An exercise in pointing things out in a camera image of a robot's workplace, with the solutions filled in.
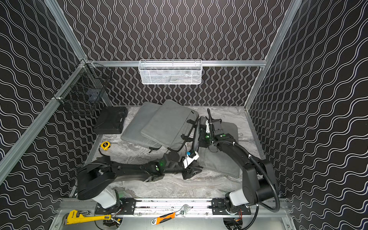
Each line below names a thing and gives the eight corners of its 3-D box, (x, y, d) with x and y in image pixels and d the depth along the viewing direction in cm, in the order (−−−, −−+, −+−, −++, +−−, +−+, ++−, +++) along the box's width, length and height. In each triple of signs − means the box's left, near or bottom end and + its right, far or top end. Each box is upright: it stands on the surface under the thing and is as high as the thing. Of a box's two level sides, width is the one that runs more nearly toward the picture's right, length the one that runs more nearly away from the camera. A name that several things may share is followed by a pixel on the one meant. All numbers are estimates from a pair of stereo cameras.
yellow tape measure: (101, 147, 99) (99, 145, 97) (106, 141, 102) (105, 139, 99) (106, 150, 97) (104, 148, 95) (111, 144, 100) (110, 142, 98)
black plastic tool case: (96, 134, 105) (92, 130, 100) (107, 112, 119) (104, 106, 115) (121, 134, 105) (118, 130, 100) (128, 112, 119) (126, 107, 115)
